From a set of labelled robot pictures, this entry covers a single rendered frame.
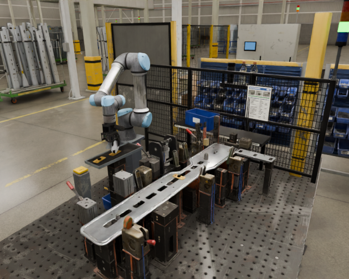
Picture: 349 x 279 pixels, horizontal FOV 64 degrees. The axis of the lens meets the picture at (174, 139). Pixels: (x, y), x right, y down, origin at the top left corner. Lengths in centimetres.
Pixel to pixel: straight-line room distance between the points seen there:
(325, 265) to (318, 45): 182
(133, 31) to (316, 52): 288
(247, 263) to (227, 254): 12
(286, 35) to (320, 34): 613
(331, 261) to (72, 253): 217
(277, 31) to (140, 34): 491
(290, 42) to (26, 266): 782
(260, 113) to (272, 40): 613
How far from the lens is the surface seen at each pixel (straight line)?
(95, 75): 954
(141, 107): 207
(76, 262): 178
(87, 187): 172
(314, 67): 241
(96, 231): 146
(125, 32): 464
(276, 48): 855
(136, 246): 133
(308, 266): 287
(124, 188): 165
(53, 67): 980
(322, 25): 239
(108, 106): 168
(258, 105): 253
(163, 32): 422
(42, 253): 190
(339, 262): 302
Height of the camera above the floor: 190
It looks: 22 degrees down
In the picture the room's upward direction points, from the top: straight up
